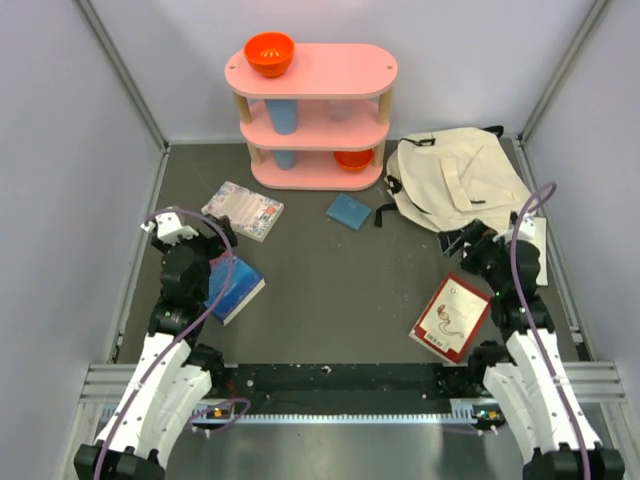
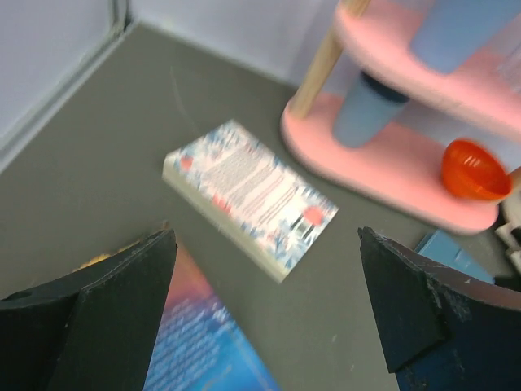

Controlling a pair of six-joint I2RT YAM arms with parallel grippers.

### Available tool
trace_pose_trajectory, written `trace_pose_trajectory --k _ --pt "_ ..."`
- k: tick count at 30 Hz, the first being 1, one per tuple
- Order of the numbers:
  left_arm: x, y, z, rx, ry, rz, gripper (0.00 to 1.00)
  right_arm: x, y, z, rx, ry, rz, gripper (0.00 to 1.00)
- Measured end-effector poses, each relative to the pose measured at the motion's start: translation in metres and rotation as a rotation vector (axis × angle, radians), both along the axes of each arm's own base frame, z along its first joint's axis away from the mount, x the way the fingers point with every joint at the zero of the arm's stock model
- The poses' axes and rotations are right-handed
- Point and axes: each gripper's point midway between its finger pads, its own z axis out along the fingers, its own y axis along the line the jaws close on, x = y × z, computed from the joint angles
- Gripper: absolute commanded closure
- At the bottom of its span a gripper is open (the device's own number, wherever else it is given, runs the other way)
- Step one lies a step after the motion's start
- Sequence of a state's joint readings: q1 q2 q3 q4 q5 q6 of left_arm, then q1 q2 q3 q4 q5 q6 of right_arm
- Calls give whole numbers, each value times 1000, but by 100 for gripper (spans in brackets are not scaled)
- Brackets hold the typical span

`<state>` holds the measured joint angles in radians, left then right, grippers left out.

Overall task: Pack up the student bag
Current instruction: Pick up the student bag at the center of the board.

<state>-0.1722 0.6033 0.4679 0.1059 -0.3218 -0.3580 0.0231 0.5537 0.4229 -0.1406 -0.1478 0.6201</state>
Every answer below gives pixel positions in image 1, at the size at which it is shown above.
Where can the small teal notebook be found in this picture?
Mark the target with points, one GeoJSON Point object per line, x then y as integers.
{"type": "Point", "coordinates": [348, 212]}

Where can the floral cover book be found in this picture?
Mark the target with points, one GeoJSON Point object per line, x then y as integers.
{"type": "Point", "coordinates": [250, 213]}

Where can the grey cable duct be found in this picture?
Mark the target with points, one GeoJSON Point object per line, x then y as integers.
{"type": "Point", "coordinates": [458, 414]}

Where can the cream canvas backpack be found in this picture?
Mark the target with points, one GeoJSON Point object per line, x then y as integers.
{"type": "Point", "coordinates": [444, 180]}

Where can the orange bowl on shelf top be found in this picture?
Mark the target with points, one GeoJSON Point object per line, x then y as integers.
{"type": "Point", "coordinates": [270, 53]}

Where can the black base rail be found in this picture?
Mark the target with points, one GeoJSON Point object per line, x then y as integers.
{"type": "Point", "coordinates": [431, 379]}

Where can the orange bowl bottom shelf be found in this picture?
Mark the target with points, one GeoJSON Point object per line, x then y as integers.
{"type": "Point", "coordinates": [353, 161]}

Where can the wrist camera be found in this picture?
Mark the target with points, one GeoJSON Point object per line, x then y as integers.
{"type": "Point", "coordinates": [532, 229]}
{"type": "Point", "coordinates": [169, 228]}

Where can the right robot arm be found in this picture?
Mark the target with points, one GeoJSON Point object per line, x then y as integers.
{"type": "Point", "coordinates": [524, 373]}

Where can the blue cup shelf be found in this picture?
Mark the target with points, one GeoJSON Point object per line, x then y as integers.
{"type": "Point", "coordinates": [283, 115]}
{"type": "Point", "coordinates": [284, 159]}

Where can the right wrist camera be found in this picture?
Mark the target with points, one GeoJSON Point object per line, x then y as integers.
{"type": "Point", "coordinates": [532, 229]}

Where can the blue cup bottom shelf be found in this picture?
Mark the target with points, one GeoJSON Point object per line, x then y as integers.
{"type": "Point", "coordinates": [284, 159]}

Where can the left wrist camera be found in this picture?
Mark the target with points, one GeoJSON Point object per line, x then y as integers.
{"type": "Point", "coordinates": [169, 228]}

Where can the pink three-tier shelf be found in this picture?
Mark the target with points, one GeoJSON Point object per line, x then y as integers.
{"type": "Point", "coordinates": [361, 73]}

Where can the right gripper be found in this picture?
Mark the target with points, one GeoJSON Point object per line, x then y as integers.
{"type": "Point", "coordinates": [476, 230]}

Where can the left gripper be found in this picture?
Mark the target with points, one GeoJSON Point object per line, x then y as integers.
{"type": "Point", "coordinates": [216, 243]}

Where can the blue paperback book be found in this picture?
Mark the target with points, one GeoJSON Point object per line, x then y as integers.
{"type": "Point", "coordinates": [245, 284]}

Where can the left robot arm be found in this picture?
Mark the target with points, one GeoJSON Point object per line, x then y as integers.
{"type": "Point", "coordinates": [174, 373]}

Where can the blue cup middle shelf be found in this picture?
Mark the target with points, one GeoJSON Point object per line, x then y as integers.
{"type": "Point", "coordinates": [283, 115]}

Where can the clear glass cup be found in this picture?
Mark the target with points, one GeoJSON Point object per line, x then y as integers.
{"type": "Point", "coordinates": [338, 110]}

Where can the white square board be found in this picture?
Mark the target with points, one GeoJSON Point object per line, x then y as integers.
{"type": "Point", "coordinates": [542, 278]}

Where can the red and white book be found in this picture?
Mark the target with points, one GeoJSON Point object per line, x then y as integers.
{"type": "Point", "coordinates": [451, 319]}

